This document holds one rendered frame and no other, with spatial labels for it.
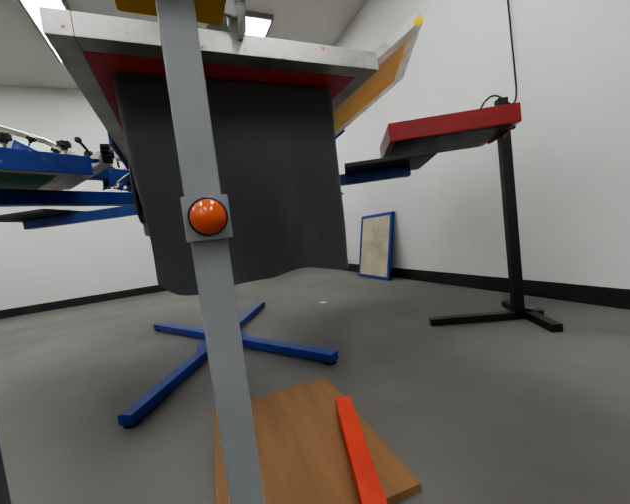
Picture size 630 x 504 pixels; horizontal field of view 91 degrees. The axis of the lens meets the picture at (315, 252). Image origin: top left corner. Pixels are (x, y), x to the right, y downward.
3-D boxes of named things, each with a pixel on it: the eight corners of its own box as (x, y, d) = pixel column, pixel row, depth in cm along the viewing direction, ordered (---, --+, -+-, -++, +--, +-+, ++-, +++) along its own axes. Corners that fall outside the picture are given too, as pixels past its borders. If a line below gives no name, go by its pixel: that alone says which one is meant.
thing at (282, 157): (354, 268, 75) (334, 87, 72) (147, 306, 58) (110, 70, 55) (348, 267, 78) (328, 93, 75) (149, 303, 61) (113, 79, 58)
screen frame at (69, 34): (378, 69, 67) (377, 51, 67) (42, 32, 44) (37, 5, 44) (277, 162, 139) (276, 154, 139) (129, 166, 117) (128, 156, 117)
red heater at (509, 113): (481, 149, 190) (479, 129, 189) (522, 124, 144) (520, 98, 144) (381, 163, 197) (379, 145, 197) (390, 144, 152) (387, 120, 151)
